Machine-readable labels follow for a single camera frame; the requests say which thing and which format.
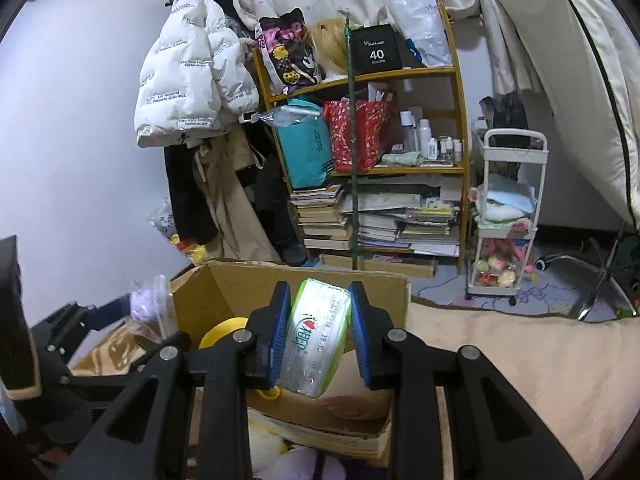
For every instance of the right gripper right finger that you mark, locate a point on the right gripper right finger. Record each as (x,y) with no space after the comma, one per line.
(494,432)

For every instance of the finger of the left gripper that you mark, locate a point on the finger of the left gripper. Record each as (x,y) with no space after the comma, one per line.
(114,311)

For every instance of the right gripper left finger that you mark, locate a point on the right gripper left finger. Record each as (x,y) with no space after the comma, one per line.
(145,432)

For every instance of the clear plastic bag item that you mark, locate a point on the clear plastic bag item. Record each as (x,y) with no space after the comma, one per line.
(151,313)

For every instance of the yellow plush toy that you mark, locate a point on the yellow plush toy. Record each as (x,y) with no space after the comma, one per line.
(227,329)

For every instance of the white purple doll plush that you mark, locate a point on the white purple doll plush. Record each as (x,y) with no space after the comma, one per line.
(273,457)

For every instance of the green tissue pack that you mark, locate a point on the green tissue pack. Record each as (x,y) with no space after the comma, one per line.
(316,338)

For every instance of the beige patterned blanket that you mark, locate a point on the beige patterned blanket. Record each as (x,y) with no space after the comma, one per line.
(582,379)

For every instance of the beige trench coat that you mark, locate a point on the beige trench coat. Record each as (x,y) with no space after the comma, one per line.
(240,234)

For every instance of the cardboard box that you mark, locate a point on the cardboard box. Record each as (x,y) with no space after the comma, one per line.
(217,290)

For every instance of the stack of books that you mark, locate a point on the stack of books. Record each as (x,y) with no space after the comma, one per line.
(320,218)

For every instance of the white puffer jacket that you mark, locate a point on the white puffer jacket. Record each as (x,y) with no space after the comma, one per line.
(193,83)

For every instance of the teal gift bag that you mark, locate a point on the teal gift bag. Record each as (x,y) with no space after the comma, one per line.
(305,145)

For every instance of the white rolling cart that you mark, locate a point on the white rolling cart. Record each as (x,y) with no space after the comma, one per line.
(506,206)

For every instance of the wooden bookshelf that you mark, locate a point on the wooden bookshelf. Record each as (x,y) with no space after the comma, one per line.
(401,225)

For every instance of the purple patterned bag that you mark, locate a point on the purple patterned bag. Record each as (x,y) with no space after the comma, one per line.
(286,54)

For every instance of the red gift bag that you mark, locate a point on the red gift bag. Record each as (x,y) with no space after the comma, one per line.
(372,120)

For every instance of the blonde wig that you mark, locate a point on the blonde wig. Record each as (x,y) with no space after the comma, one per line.
(327,39)

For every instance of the black box with 40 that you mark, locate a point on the black box with 40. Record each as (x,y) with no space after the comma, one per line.
(375,49)

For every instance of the green pole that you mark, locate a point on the green pole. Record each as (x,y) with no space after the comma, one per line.
(352,106)

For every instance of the white plastic bag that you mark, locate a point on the white plastic bag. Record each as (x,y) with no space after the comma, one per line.
(420,23)

